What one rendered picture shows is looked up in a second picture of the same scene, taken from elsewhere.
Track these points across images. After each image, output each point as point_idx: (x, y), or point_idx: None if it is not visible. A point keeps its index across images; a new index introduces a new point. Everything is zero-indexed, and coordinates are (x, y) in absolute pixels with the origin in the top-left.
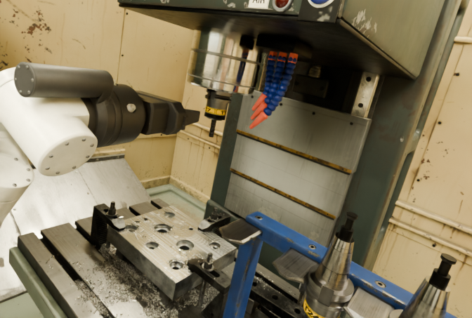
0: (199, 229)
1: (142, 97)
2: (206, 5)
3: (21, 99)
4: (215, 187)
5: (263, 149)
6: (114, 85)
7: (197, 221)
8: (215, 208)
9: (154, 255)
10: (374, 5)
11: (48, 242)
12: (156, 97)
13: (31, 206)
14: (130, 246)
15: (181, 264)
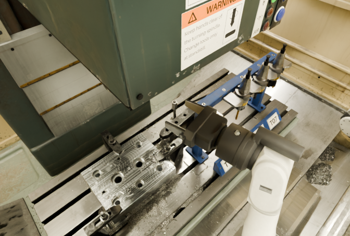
0: (120, 152)
1: (210, 124)
2: (228, 51)
3: (289, 165)
4: (28, 137)
5: (59, 76)
6: (241, 131)
7: (0, 176)
8: (111, 135)
9: (150, 181)
10: None
11: None
12: (204, 117)
13: None
14: (139, 198)
15: (158, 165)
